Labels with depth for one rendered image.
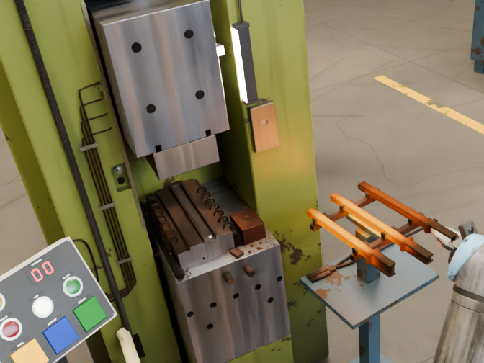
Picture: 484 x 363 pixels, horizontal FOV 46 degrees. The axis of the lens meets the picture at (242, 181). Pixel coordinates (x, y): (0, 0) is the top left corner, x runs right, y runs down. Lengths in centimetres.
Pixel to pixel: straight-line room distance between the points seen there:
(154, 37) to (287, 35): 50
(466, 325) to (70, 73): 122
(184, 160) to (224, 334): 70
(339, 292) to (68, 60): 119
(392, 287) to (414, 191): 183
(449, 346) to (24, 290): 110
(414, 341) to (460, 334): 159
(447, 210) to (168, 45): 249
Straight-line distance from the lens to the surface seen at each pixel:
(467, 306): 130
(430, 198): 382
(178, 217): 207
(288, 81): 196
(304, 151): 210
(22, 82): 172
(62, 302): 173
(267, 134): 197
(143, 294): 215
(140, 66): 161
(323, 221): 196
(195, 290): 195
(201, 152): 175
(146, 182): 230
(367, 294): 208
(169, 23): 160
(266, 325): 219
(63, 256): 174
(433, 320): 300
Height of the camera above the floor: 214
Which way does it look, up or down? 31 degrees down
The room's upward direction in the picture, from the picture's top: 9 degrees counter-clockwise
